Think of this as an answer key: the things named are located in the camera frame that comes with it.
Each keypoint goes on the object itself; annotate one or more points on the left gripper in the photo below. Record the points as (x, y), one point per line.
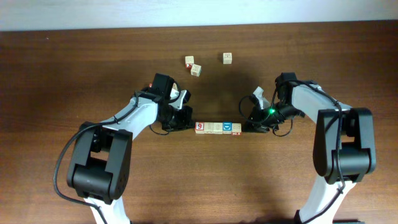
(185, 123)

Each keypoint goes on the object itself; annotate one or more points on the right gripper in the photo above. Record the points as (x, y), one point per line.
(260, 127)

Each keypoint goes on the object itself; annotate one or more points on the red sided block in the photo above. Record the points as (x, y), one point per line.
(236, 129)

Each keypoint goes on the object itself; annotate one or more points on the red number 6 block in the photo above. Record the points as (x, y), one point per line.
(199, 127)

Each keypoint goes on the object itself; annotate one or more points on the blue letter D block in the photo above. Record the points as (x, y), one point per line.
(227, 127)

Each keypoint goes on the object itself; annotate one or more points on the number 1 wooden block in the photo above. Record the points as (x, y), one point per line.
(208, 127)

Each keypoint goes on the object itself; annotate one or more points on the green sided wooden block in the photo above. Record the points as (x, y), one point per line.
(218, 128)

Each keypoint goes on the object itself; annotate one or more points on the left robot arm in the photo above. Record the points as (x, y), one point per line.
(100, 163)

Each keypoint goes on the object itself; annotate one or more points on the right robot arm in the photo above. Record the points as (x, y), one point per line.
(344, 146)

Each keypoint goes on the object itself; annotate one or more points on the letter K wooden block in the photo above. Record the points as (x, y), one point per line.
(195, 70)

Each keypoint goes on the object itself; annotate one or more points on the letter E wooden block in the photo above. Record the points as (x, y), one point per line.
(189, 61)

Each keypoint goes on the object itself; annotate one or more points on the green sided far block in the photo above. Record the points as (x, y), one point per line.
(227, 58)

